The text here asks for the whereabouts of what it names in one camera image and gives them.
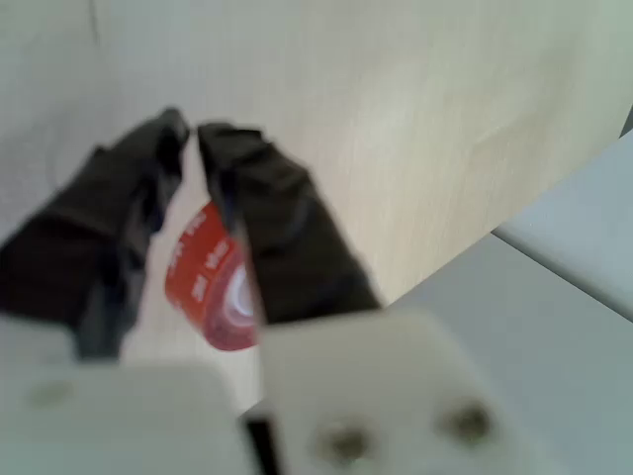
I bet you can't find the black-taped gripper left finger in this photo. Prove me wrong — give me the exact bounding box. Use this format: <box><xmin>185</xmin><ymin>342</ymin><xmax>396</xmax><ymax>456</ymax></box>
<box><xmin>0</xmin><ymin>106</ymin><xmax>192</xmax><ymax>362</ymax></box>

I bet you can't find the black-taped gripper right finger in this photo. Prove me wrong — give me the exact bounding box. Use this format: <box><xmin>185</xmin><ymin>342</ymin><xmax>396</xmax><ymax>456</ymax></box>
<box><xmin>196</xmin><ymin>122</ymin><xmax>538</xmax><ymax>475</ymax></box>

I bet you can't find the red tape roll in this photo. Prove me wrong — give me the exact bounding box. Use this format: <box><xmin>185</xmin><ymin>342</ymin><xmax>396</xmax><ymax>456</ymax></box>
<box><xmin>164</xmin><ymin>200</ymin><xmax>261</xmax><ymax>352</ymax></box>

